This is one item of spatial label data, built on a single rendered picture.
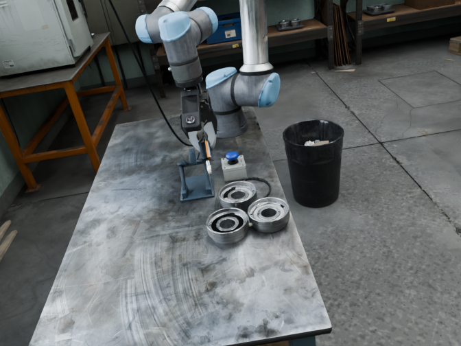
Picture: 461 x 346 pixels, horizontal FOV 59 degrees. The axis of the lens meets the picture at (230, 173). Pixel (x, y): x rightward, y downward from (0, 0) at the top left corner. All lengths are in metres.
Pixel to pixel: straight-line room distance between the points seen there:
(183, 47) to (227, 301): 0.59
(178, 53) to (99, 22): 3.82
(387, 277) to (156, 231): 1.25
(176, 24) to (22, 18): 2.25
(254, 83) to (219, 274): 0.70
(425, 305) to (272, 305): 1.19
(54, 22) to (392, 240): 2.48
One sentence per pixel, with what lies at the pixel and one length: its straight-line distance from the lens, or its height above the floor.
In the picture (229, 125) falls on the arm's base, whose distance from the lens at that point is 1.51.
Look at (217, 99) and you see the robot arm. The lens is 1.48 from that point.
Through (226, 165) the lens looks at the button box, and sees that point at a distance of 1.25.
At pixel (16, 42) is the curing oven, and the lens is 3.24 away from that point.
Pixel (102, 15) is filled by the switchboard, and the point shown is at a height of 0.88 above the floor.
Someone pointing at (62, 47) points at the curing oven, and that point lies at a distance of 3.15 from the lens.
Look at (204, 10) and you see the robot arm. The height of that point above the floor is 1.29.
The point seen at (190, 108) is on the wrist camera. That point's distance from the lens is 1.04.
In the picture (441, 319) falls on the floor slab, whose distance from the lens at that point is 1.94.
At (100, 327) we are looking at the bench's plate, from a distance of 0.94.
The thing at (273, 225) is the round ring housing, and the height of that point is 0.83.
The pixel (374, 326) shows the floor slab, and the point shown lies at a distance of 1.87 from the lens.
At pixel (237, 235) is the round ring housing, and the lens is 1.00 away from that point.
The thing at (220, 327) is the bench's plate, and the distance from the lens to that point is 0.85.
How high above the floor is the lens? 1.46
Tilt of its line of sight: 30 degrees down
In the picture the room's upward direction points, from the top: 10 degrees counter-clockwise
